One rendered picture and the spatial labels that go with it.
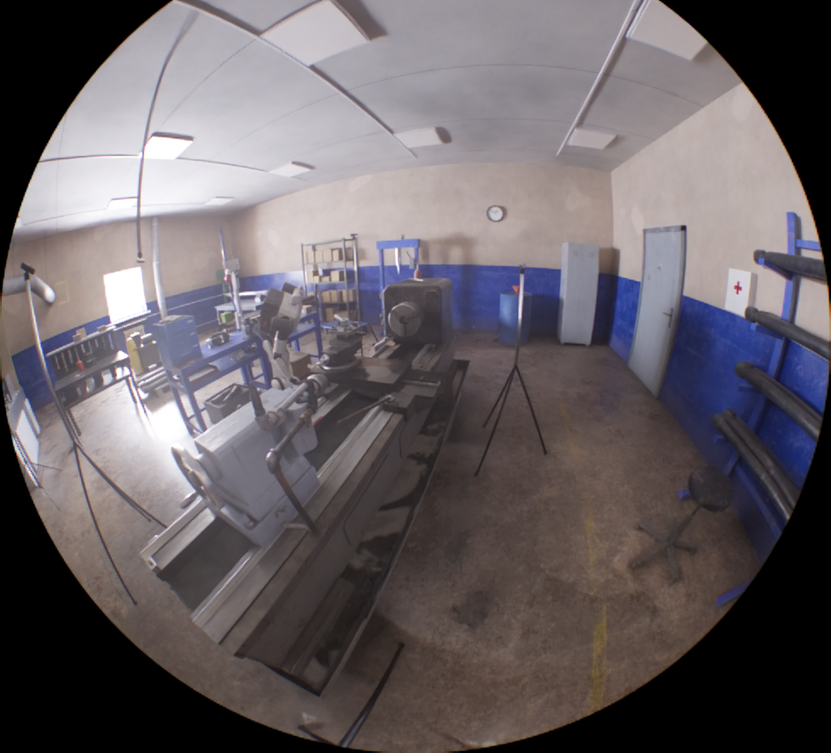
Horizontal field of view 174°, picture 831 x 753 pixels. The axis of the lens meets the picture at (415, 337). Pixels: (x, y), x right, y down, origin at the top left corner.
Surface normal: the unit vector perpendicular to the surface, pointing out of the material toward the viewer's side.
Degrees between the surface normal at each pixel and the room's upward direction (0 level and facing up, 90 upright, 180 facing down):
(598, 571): 0
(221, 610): 0
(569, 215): 90
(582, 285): 90
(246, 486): 70
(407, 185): 90
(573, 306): 90
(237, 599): 0
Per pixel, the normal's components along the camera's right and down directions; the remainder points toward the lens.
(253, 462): 0.92, -0.17
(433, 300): -0.30, 0.30
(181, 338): 0.95, 0.07
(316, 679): -0.03, -0.95
